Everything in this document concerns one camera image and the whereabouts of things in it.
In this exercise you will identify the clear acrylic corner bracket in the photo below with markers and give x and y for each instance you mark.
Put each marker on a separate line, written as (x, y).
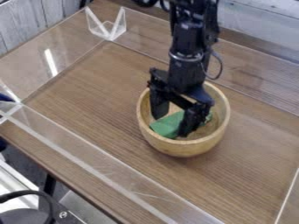
(107, 30)

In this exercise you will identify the green rectangular block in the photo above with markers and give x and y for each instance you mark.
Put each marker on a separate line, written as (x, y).
(166, 126)

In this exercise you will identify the clear acrylic front barrier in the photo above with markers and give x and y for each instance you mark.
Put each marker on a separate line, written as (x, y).
(156, 199)

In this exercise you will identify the black table leg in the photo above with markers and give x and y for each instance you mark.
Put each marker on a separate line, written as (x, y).
(50, 185)

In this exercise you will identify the brown wooden bowl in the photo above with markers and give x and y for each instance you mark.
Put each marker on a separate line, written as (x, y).
(203, 139)

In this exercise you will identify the grey metal base plate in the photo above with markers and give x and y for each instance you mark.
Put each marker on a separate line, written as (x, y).
(63, 215)

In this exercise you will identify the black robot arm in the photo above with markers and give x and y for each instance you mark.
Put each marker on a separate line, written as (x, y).
(194, 27)

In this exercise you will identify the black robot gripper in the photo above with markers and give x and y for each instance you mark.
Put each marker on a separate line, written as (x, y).
(179, 85)

